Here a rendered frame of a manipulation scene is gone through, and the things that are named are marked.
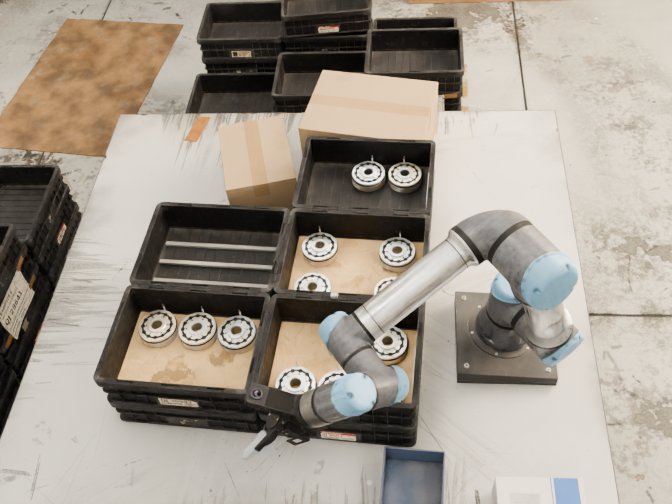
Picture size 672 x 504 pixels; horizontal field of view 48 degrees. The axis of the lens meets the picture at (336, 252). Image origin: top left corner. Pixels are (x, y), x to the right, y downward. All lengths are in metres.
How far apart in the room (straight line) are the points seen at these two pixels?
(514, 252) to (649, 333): 1.67
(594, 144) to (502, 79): 0.62
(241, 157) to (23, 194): 1.17
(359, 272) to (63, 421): 0.90
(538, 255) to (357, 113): 1.13
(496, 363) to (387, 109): 0.91
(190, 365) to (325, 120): 0.92
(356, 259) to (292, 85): 1.45
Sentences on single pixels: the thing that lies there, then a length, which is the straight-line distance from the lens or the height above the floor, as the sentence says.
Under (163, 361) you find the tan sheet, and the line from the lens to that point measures 2.06.
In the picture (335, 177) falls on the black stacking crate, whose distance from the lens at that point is 2.37.
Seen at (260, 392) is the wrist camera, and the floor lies 1.19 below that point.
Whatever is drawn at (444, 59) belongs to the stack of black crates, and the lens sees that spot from 3.35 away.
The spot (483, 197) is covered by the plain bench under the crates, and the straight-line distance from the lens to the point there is 2.48.
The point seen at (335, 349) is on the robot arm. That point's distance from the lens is 1.54.
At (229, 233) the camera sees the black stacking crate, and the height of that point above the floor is 0.83.
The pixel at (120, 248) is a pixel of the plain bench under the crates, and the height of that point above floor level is 0.70.
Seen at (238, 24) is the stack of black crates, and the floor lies 0.38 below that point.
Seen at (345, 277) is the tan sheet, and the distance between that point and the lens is 2.11.
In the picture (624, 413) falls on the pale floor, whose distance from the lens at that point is 2.92.
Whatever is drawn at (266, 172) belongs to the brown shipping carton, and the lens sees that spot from 2.37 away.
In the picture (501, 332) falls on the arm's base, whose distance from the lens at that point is 2.03.
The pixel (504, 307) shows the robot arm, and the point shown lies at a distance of 1.94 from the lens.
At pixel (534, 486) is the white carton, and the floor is 0.79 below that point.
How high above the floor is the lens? 2.52
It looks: 51 degrees down
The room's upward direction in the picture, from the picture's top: 7 degrees counter-clockwise
